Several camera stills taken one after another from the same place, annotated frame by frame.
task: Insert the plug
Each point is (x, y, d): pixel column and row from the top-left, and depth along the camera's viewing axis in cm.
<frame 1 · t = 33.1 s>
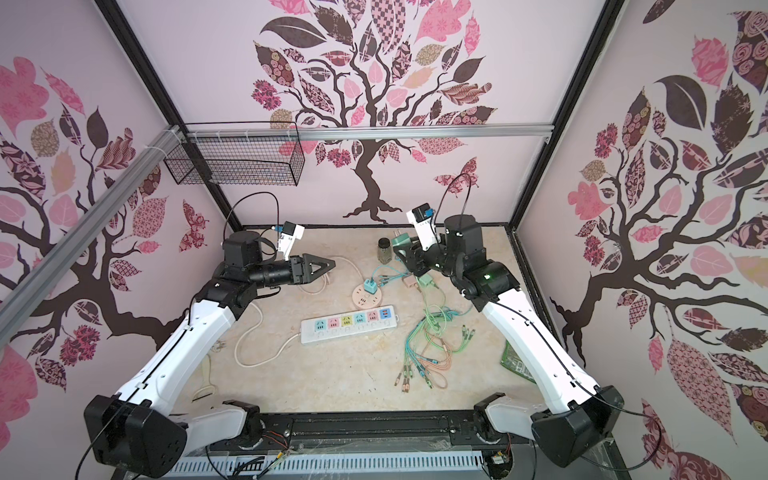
left hand: (330, 270, 70), fingers open
right hand: (402, 240, 69), fingers open
white multicolour power strip: (348, 324, 92), point 3 cm above the table
round pink power socket: (365, 299, 97), point 4 cm above the table
teal charger plug: (370, 286, 97), point 7 cm above the table
light green charger plug: (426, 280, 102), point 3 cm above the table
pink charger plug: (410, 281, 103), point 2 cm above the table

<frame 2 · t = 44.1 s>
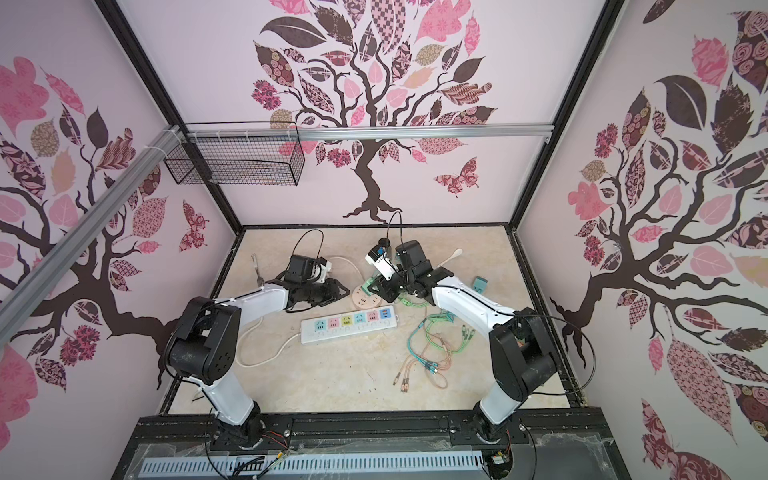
left hand: (346, 296, 93), fingers open
right hand: (374, 279, 85), fingers open
white spoon: (457, 253, 112), point 2 cm above the table
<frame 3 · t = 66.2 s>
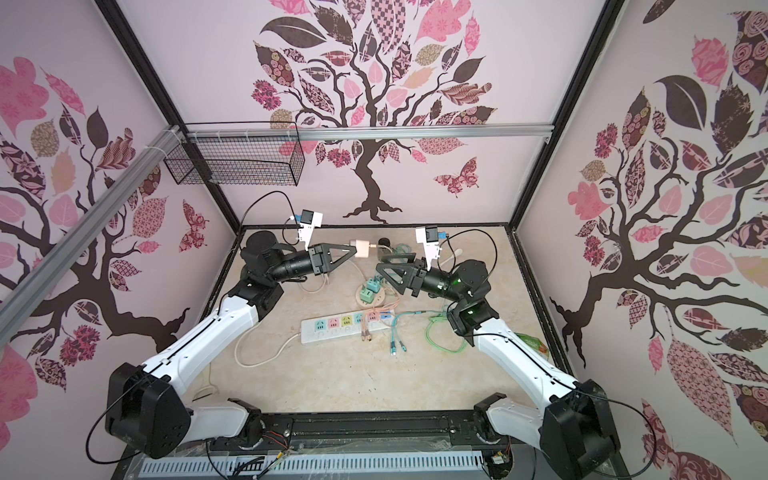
left hand: (355, 255, 67), fingers open
right hand: (382, 264, 62), fingers open
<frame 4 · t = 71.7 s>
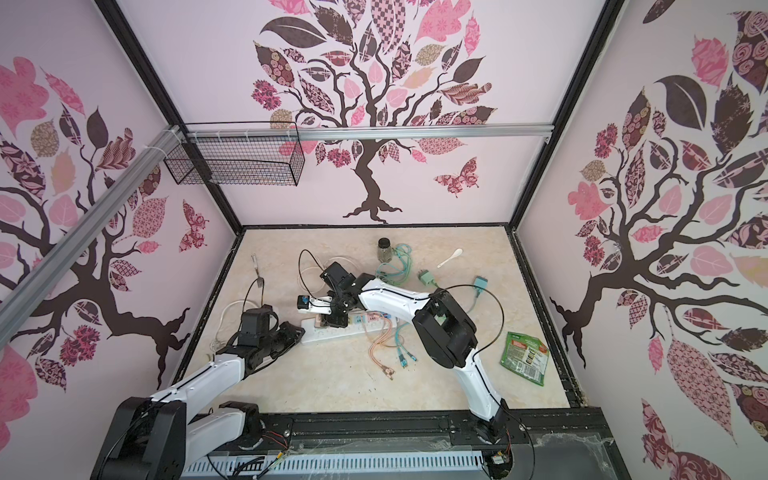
left hand: (305, 335, 89), fingers closed
right hand: (323, 311, 89), fingers open
teal charger plug 2: (480, 284, 105), on the table
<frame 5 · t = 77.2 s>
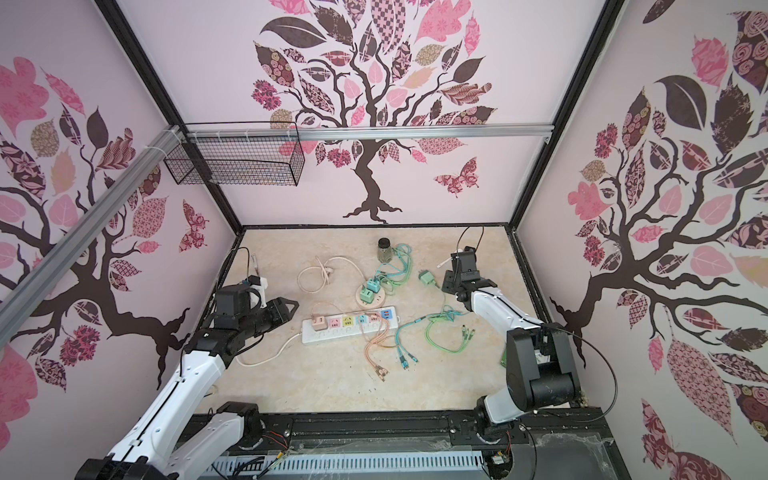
left hand: (294, 311, 80), fingers open
right hand: (457, 276, 93), fingers open
green charger plug: (366, 295, 94), point 7 cm above the table
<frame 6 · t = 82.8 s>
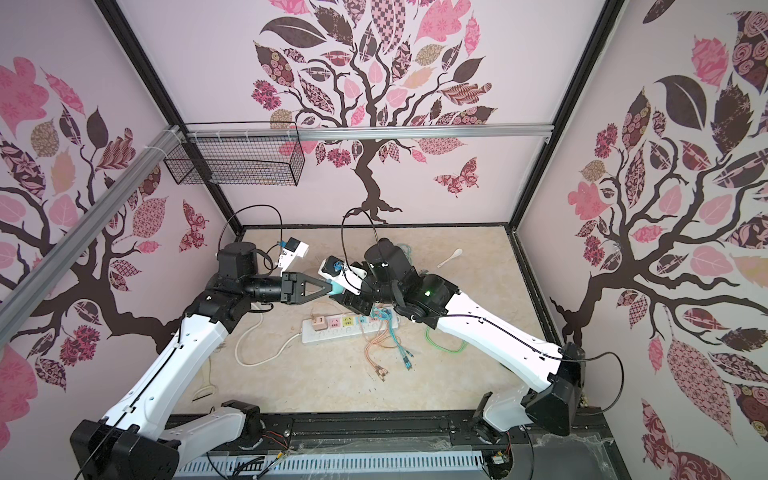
left hand: (329, 296, 64), fingers open
right hand: (337, 278, 66), fingers open
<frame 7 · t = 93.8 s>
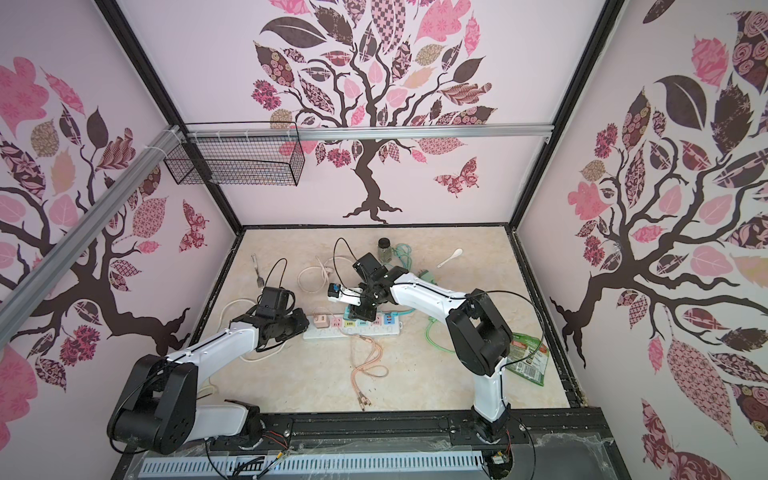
left hand: (308, 326, 90), fingers closed
right hand: (352, 304, 88), fingers open
green snack packet: (532, 359, 87), on the table
